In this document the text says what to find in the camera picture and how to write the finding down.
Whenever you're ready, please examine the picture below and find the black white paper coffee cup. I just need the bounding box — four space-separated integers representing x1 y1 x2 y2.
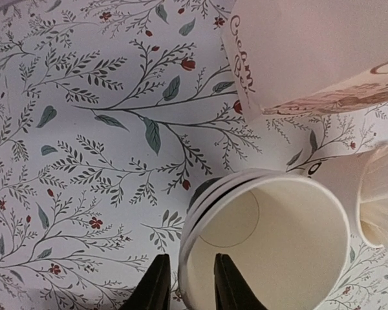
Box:
178 169 350 309

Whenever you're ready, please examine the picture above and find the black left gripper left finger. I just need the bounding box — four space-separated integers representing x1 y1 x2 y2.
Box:
119 254 171 310

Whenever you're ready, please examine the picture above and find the white paper takeout bag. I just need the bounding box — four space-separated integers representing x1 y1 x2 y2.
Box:
222 0 388 121

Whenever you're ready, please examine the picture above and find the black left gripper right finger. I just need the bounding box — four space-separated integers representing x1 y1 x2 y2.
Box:
214 253 267 310

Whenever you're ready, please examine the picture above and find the white cup holding straws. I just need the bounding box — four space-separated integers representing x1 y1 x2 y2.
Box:
356 144 388 248

